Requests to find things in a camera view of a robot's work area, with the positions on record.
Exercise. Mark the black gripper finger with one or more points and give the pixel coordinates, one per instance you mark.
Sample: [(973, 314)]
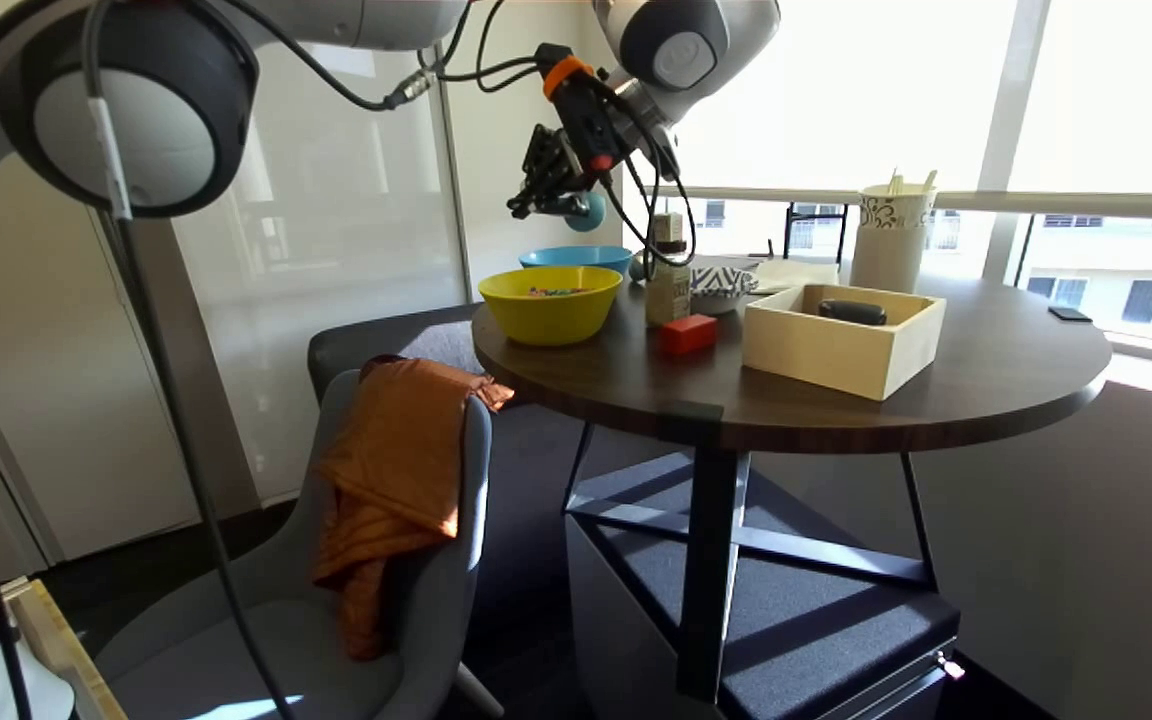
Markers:
[(561, 196), (532, 183)]

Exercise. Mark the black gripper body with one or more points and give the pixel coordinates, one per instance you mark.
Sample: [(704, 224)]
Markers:
[(581, 154)]

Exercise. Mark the blue plastic spoon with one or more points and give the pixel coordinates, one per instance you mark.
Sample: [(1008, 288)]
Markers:
[(586, 208)]

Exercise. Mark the blue bowl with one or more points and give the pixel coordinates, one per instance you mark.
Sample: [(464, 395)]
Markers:
[(577, 257)]

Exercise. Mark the yellow bowl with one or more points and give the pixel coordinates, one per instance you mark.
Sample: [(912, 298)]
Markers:
[(550, 322)]

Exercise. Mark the glass spice bottle black cap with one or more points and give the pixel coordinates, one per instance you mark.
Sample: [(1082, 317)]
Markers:
[(666, 294)]

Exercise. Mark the red block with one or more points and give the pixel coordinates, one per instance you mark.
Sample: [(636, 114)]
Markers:
[(688, 337)]

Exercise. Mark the flat black object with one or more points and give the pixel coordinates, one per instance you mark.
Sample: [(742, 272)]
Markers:
[(859, 314)]

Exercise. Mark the orange jacket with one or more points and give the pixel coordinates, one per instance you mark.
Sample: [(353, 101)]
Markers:
[(390, 465)]

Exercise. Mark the white ceramic jar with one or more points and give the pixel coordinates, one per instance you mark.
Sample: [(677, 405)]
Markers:
[(890, 241)]

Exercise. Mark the light wooden box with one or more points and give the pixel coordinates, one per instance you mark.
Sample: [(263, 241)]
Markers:
[(871, 360)]

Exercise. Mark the round dark wooden table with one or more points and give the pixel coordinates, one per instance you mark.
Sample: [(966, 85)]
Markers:
[(977, 375)]

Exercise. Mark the small black object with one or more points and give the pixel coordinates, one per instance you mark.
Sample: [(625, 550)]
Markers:
[(1070, 314)]

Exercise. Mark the grey shell chair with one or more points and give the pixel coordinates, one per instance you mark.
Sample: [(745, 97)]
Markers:
[(243, 641)]

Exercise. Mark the light wooden platform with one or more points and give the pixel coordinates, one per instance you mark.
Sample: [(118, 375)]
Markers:
[(61, 647)]

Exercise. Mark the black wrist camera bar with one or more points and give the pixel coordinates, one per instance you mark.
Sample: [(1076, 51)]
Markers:
[(610, 123)]

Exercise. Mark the white window rail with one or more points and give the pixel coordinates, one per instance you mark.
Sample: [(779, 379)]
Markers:
[(760, 194)]

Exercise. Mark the black metal chair frame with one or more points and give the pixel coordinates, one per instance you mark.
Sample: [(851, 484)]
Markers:
[(819, 208)]

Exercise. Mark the beige partition post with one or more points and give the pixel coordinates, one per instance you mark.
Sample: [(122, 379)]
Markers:
[(222, 401)]

